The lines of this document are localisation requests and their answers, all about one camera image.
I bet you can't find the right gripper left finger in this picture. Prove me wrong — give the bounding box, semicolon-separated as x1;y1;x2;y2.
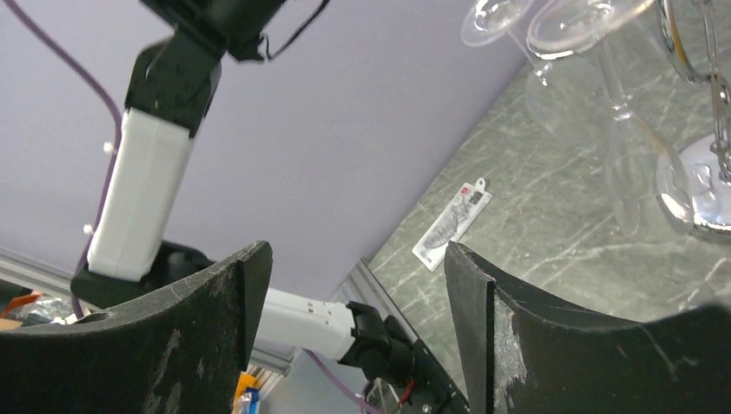
1;241;272;413

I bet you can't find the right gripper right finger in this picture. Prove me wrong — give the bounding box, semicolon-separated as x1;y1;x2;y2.
444;242;730;413

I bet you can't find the clear wine glass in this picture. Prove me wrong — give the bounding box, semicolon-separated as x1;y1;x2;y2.
460;0;604;145

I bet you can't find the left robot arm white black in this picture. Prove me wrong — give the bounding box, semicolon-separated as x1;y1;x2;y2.
86;1;417;385

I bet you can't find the chrome wine glass rack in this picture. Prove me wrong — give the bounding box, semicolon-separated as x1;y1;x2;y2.
656;1;730;244

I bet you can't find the paper sheet on table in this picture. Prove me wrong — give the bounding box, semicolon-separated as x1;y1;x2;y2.
411;178;493;272

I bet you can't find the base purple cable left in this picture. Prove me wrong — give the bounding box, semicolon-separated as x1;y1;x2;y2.
303;348;381;414

